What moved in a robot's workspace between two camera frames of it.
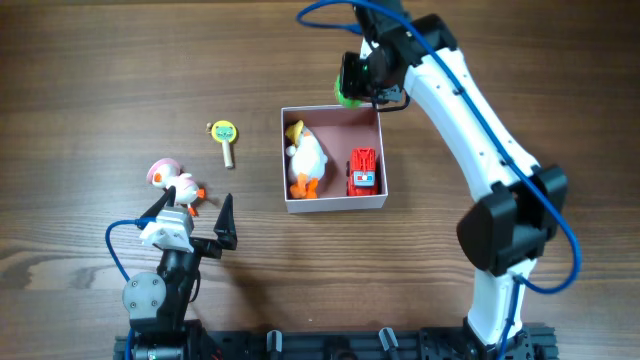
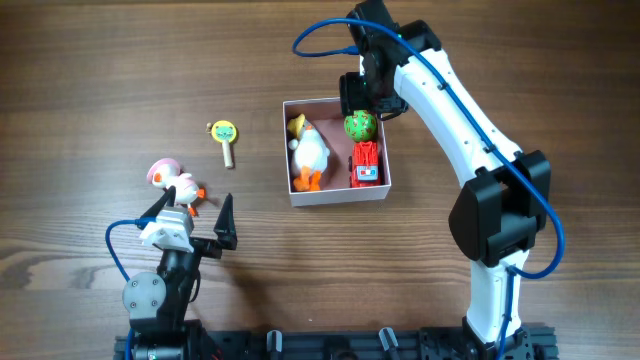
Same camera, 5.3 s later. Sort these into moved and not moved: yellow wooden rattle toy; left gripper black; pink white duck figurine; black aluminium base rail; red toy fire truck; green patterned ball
Moved: red toy fire truck; green patterned ball
Not moved: pink white duck figurine; yellow wooden rattle toy; left gripper black; black aluminium base rail
